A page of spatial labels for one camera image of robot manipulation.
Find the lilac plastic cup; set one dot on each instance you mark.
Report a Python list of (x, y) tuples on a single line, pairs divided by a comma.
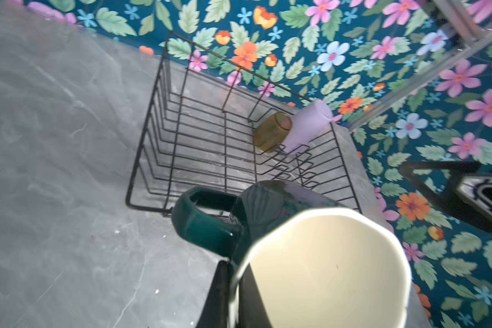
[(307, 125)]

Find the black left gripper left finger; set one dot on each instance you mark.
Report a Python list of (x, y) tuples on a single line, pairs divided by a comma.
[(216, 312)]

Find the green mug cream inside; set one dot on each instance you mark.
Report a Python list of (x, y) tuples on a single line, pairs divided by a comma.
[(316, 263)]

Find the amber textured glass cup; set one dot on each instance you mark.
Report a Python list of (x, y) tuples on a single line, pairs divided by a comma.
[(272, 132)]

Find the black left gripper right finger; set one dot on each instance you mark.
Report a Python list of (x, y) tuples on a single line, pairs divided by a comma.
[(467, 194)]

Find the black wire dish rack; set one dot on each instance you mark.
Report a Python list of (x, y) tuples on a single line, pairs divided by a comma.
[(198, 131)]

